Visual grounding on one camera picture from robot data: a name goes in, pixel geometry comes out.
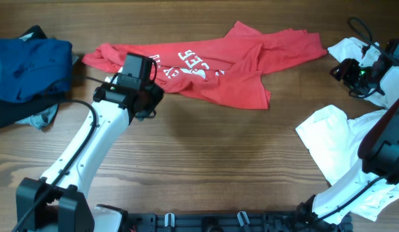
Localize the red printed t-shirt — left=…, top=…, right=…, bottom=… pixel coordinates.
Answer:
left=83, top=21, right=327, bottom=110

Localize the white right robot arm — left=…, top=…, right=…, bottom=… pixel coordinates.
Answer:
left=293, top=67, right=399, bottom=231

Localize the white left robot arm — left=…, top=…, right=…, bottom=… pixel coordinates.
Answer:
left=14, top=82, right=164, bottom=231

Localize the white crumpled garment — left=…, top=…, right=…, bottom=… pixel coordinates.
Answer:
left=296, top=37, right=399, bottom=222

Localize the blue folded garment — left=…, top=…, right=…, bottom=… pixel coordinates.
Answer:
left=0, top=39, right=73, bottom=103

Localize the black folded garment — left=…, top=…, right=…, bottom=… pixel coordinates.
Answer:
left=0, top=25, right=49, bottom=128

